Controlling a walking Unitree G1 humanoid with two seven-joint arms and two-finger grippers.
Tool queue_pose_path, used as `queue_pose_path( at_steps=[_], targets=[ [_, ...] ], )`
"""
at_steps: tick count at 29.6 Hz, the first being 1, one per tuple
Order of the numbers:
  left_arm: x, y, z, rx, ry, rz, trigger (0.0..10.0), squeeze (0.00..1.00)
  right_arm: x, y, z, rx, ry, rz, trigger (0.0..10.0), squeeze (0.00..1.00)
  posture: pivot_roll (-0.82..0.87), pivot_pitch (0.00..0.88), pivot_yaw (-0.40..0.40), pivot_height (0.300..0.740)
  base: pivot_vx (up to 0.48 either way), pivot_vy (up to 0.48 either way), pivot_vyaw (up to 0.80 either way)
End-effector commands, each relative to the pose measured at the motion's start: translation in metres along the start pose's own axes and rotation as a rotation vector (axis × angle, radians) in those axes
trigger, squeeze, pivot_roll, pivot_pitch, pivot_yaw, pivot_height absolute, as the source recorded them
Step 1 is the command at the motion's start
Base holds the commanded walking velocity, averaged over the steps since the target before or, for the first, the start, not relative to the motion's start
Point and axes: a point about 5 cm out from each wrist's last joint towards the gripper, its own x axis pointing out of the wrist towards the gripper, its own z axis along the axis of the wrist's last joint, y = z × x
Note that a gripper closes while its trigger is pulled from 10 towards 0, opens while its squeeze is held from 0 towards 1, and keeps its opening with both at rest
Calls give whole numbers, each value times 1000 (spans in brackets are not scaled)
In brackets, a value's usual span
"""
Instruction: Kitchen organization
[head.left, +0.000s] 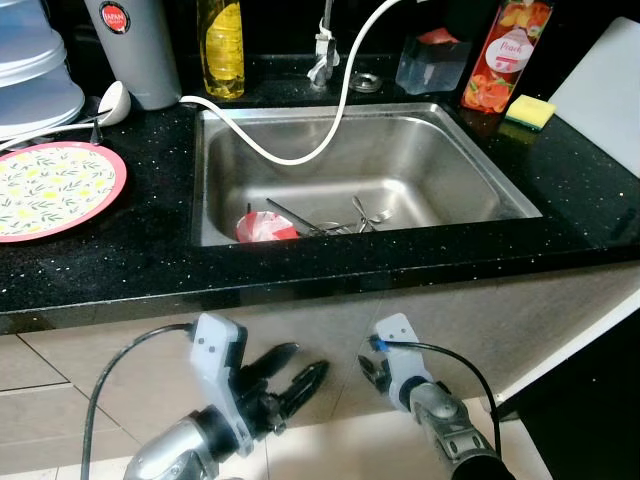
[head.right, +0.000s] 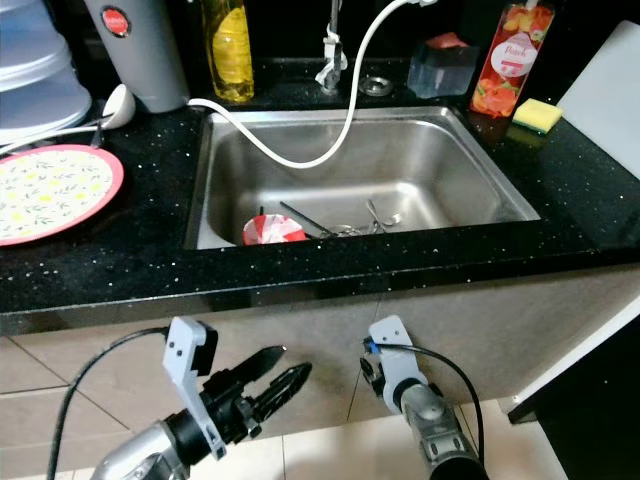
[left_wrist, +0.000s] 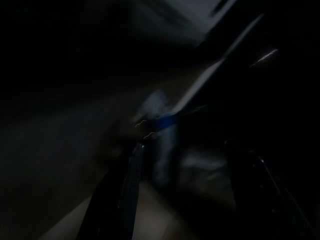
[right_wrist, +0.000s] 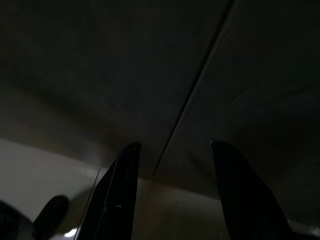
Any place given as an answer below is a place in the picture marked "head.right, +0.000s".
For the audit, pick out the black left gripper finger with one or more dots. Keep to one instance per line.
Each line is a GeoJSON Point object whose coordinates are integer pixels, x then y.
{"type": "Point", "coordinates": [250, 366]}
{"type": "Point", "coordinates": [285, 390]}

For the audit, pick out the pink rimmed patterned plate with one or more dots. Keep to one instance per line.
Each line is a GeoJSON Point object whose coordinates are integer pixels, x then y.
{"type": "Point", "coordinates": [50, 195]}

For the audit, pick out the white plastic ladle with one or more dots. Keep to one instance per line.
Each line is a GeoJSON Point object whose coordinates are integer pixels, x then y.
{"type": "Point", "coordinates": [117, 103]}

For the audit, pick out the red white cup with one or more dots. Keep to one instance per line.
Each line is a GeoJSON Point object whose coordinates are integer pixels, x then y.
{"type": "Point", "coordinates": [272, 230]}

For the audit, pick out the thin black utensil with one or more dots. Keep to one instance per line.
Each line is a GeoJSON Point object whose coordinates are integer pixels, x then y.
{"type": "Point", "coordinates": [305, 218]}

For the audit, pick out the stainless steel sink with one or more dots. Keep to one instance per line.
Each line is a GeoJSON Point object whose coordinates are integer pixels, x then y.
{"type": "Point", "coordinates": [410, 170]}

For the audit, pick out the dark cabinet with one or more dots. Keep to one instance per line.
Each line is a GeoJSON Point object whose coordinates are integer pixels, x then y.
{"type": "Point", "coordinates": [590, 420]}

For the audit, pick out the round metal countertop fitting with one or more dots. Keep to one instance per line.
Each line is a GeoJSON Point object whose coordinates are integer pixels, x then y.
{"type": "Point", "coordinates": [379, 86]}

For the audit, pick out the yellow green sponge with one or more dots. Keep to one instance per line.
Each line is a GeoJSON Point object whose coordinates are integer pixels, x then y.
{"type": "Point", "coordinates": [538, 115]}

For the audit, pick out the clear plastic container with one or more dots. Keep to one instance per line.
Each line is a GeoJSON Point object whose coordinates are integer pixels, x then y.
{"type": "Point", "coordinates": [442, 70]}

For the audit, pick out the yellow dish soap bottle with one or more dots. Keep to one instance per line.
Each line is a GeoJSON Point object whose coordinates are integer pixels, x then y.
{"type": "Point", "coordinates": [228, 50]}

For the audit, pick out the metal sink faucet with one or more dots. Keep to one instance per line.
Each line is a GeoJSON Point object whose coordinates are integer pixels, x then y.
{"type": "Point", "coordinates": [332, 58]}

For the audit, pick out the grey canister with red logo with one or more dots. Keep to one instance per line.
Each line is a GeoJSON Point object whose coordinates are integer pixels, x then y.
{"type": "Point", "coordinates": [150, 60]}

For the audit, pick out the red peach label bottle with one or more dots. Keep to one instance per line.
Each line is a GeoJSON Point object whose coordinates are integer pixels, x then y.
{"type": "Point", "coordinates": [512, 58]}

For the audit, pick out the white tiered food container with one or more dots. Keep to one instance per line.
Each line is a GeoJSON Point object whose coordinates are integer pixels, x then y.
{"type": "Point", "coordinates": [40, 90]}

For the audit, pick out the white cutting board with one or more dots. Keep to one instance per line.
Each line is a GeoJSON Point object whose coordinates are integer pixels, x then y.
{"type": "Point", "coordinates": [605, 95]}

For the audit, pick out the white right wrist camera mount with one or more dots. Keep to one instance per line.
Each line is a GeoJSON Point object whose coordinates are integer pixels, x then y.
{"type": "Point", "coordinates": [395, 340]}

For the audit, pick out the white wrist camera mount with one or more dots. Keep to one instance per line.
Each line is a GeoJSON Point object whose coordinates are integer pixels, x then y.
{"type": "Point", "coordinates": [395, 340]}
{"type": "Point", "coordinates": [185, 355]}

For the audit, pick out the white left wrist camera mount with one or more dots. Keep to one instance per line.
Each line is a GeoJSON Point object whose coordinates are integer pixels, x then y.
{"type": "Point", "coordinates": [185, 355]}

